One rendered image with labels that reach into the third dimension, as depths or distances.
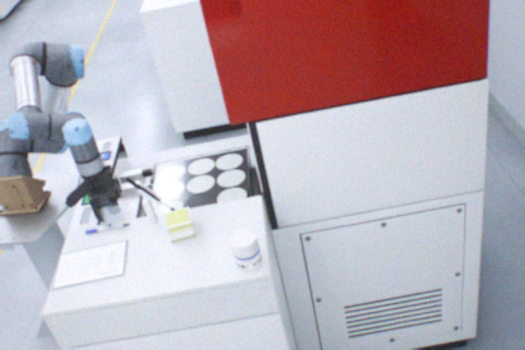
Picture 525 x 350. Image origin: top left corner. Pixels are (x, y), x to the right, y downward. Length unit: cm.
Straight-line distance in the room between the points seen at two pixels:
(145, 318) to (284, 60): 79
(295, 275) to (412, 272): 41
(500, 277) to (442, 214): 91
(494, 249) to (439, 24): 156
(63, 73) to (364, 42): 103
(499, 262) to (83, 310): 193
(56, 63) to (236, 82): 71
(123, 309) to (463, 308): 129
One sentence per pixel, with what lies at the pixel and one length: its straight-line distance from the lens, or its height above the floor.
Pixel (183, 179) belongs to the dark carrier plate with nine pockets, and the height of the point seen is 90.
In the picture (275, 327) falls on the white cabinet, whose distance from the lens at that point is 167.
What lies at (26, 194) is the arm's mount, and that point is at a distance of 231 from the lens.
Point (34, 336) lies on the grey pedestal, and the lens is 308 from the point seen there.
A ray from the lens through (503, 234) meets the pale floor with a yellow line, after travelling 303.
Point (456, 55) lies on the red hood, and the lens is 167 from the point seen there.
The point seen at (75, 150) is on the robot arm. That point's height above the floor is 127.
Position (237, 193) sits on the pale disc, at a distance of 192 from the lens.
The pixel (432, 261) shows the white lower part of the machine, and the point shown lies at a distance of 210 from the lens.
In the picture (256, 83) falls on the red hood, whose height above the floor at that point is 134.
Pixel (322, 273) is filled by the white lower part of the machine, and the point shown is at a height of 59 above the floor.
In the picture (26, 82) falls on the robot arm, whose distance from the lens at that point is 188.
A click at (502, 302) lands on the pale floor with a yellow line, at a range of 272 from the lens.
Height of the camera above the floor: 203
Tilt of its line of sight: 33 degrees down
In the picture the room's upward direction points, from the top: 12 degrees counter-clockwise
